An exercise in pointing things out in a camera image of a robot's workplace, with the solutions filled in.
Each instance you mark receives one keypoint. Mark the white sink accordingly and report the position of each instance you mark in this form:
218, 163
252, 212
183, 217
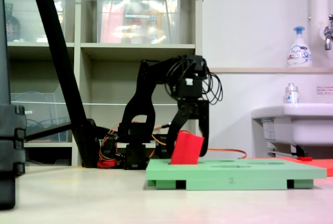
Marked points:
299, 125

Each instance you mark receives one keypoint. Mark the black camera tripod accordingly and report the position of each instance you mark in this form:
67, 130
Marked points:
59, 60

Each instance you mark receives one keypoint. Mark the orange label bottle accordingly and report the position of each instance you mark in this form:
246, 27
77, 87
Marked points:
153, 18

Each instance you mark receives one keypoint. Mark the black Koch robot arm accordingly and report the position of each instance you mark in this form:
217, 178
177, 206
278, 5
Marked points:
145, 83

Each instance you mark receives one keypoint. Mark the green shape sorting board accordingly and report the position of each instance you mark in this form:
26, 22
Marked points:
234, 174

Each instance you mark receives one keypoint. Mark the red text wall sign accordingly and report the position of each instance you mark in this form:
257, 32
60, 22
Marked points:
325, 90

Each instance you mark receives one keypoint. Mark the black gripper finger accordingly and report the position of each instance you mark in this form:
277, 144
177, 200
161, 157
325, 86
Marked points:
182, 120
205, 130

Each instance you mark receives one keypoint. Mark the pink package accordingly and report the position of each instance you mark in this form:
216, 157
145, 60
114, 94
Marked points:
112, 26

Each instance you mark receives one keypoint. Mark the red base clamp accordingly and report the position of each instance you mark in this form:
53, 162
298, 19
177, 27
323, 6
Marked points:
106, 163

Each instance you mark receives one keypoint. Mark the dark glass bottle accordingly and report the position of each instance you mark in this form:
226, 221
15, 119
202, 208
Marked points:
11, 26

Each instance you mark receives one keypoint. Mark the white foam soap bottle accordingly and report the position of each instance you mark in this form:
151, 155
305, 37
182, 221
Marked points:
299, 52

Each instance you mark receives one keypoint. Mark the red square block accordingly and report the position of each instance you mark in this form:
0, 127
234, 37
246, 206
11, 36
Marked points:
187, 148

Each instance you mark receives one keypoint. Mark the small clear sanitizer bottle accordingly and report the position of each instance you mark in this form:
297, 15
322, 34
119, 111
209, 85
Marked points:
291, 95

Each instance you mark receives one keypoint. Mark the small red piece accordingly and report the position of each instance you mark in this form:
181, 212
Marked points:
305, 159

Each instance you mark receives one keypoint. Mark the beige shelf unit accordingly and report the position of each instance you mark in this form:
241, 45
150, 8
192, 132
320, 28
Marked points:
138, 47

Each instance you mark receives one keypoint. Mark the metal faucet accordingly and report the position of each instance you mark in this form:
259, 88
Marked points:
327, 35

